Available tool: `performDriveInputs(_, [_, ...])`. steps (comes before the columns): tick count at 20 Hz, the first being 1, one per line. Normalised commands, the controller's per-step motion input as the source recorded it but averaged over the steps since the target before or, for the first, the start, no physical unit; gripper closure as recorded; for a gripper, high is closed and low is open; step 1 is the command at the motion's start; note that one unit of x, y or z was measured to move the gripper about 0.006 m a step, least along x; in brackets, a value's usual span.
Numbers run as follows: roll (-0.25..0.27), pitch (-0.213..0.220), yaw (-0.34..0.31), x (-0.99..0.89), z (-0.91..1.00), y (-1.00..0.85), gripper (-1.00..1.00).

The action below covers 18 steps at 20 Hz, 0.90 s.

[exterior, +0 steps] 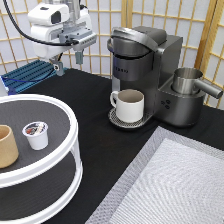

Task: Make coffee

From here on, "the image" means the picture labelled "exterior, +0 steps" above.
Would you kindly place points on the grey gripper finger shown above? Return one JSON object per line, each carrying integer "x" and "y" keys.
{"x": 79, "y": 57}
{"x": 58, "y": 67}

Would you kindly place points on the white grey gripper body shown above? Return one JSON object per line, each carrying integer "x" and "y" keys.
{"x": 59, "y": 27}

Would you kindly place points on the dark grey coffee machine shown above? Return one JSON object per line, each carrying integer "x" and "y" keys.
{"x": 145, "y": 59}

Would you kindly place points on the white coffee pod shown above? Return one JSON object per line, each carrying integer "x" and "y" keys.
{"x": 36, "y": 134}

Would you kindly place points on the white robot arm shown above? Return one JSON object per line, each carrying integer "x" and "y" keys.
{"x": 61, "y": 25}

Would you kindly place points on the white ceramic mug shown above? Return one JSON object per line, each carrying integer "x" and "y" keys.
{"x": 128, "y": 104}

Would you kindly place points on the tan paper cup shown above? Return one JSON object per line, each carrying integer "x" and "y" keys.
{"x": 8, "y": 147}

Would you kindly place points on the steel milk frother jug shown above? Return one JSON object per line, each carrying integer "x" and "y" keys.
{"x": 188, "y": 81}

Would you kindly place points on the white two-tier round shelf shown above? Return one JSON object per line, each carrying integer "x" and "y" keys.
{"x": 41, "y": 182}

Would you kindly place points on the grey woven placemat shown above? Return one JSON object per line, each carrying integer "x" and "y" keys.
{"x": 172, "y": 180}

